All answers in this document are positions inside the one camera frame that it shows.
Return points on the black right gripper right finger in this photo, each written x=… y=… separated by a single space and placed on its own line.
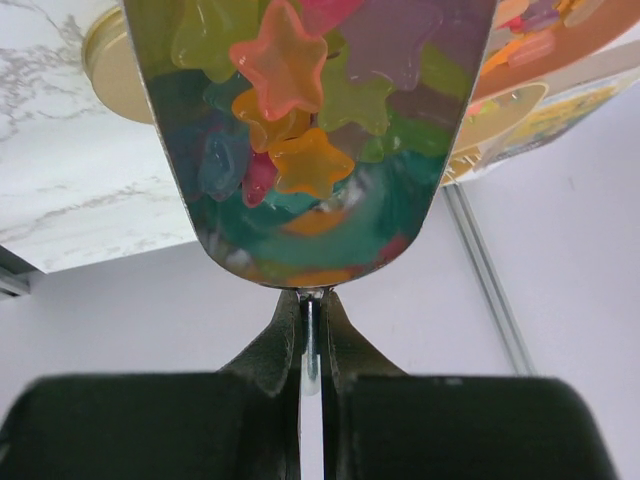
x=380 y=422

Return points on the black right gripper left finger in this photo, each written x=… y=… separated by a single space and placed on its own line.
x=239 y=422

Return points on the silver metal scoop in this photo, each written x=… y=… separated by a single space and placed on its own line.
x=307 y=138

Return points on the peach tray of popsicle candies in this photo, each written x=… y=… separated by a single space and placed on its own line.
x=552 y=50

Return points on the tan tray of lollipops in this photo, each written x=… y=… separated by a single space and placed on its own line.
x=492 y=116

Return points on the gold jar lid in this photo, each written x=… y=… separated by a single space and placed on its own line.
x=110 y=65

